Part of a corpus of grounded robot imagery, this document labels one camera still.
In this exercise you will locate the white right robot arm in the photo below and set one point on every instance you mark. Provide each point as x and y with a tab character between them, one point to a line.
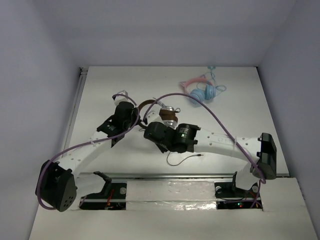
260	154

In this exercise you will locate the pink blue cat-ear headphones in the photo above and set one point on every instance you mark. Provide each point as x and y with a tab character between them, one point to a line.
199	95

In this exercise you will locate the aluminium front rail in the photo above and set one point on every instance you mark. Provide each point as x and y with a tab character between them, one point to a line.
166	175

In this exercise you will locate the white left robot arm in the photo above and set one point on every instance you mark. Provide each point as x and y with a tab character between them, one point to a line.
59	186

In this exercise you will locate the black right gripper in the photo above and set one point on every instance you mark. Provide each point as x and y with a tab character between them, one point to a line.
162	148

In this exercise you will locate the aluminium left side rail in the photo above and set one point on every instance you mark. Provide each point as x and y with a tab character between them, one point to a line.
83	72

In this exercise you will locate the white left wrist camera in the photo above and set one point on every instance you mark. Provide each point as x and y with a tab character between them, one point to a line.
121	96

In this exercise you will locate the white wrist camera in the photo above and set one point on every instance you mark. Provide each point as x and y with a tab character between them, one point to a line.
121	96
153	116

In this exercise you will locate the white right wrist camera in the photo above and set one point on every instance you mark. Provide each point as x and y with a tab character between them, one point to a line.
153	116

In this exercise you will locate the brown silver headphones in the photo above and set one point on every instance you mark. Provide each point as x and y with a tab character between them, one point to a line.
166	113

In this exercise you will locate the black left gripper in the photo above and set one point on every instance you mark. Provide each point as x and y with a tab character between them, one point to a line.
127	110

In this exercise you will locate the aluminium rail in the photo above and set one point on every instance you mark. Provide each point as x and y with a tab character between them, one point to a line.
83	72
166	175

